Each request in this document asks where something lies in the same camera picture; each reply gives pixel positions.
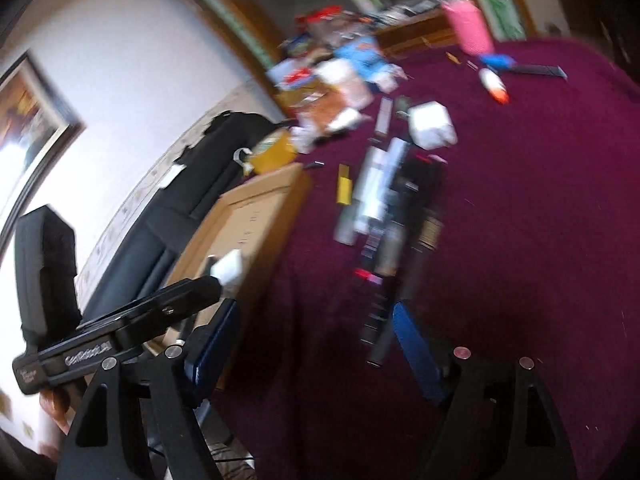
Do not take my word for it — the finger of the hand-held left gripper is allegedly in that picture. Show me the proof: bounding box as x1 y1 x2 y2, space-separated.
119 275 224 345

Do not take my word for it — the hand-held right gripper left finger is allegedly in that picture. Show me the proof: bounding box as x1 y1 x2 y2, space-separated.
54 298 241 480

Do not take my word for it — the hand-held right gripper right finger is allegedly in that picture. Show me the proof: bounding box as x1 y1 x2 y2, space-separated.
391 301 587 480

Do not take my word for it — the cardboard box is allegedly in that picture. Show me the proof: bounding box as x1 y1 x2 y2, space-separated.
169 162 314 392

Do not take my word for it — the group of black markers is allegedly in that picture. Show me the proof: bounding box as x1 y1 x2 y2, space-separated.
357 157 447 367

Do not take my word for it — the person's left hand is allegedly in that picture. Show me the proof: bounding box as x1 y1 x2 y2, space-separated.
39 389 76 436

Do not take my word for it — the maroon tablecloth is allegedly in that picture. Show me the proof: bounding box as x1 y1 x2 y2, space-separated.
215 37 640 480

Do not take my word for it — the brown tape roll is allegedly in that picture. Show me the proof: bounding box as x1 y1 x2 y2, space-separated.
247 129 297 177

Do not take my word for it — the yellow black pen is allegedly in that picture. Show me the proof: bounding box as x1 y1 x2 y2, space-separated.
336 162 355 207

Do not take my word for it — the white power adapter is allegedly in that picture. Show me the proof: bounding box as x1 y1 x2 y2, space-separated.
406 101 459 150

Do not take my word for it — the white round jar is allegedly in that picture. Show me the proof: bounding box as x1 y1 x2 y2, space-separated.
315 57 355 87

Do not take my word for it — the white orange glue tube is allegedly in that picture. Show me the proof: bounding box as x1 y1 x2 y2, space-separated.
478 67 511 106

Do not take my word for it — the blue packet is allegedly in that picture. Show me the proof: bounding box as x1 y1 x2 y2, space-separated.
334 36 392 82

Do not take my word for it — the wooden box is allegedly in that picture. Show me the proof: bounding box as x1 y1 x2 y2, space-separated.
375 9 463 61

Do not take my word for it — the pink knitted cup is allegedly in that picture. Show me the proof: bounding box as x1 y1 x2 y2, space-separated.
441 0 494 56

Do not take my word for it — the framed wall picture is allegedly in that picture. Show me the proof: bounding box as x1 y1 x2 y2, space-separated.
0 51 87 258

